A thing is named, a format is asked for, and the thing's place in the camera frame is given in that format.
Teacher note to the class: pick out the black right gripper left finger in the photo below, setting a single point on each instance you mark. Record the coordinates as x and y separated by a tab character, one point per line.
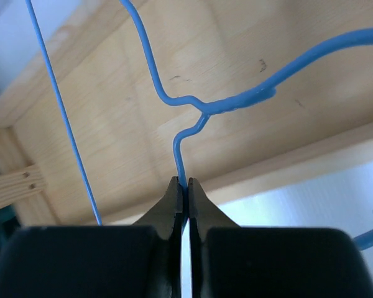
137	260

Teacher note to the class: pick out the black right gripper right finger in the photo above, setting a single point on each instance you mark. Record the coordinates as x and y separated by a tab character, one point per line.
228	260

